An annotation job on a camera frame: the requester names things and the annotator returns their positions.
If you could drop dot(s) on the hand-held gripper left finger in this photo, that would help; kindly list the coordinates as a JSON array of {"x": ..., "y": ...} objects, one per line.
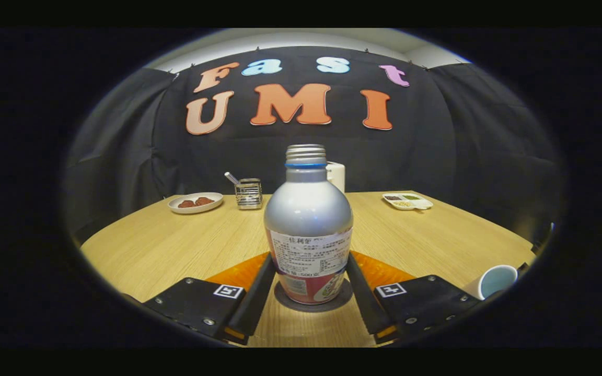
[{"x": 256, "y": 308}]

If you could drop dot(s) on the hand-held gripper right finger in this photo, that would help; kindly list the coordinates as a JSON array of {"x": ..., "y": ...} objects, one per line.
[{"x": 366, "y": 308}]

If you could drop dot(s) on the dark brown round coaster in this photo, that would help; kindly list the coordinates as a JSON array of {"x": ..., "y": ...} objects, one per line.
[{"x": 314, "y": 308}]

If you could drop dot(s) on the silver juice bottle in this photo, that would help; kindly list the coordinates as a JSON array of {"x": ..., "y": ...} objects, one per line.
[{"x": 306, "y": 209}]

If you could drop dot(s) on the white cup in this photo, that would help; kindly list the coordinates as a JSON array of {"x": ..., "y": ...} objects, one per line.
[{"x": 494, "y": 282}]

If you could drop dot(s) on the wooden table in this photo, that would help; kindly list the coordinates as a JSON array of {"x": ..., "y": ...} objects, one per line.
[{"x": 175, "y": 245}]

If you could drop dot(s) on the white divided sauce tray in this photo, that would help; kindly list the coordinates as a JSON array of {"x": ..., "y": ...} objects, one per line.
[{"x": 408, "y": 204}]

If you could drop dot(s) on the reddish brown food piece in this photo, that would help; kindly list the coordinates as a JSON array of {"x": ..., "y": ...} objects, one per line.
[
  {"x": 204, "y": 201},
  {"x": 186, "y": 204}
]

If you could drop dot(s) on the white round plate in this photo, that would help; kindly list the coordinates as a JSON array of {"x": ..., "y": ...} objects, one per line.
[{"x": 175, "y": 208}]

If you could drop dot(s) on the white toaster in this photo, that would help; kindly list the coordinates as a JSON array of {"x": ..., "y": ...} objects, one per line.
[{"x": 337, "y": 177}]

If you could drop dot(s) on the black backdrop cloth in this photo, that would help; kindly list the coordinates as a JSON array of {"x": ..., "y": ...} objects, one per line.
[{"x": 437, "y": 146}]

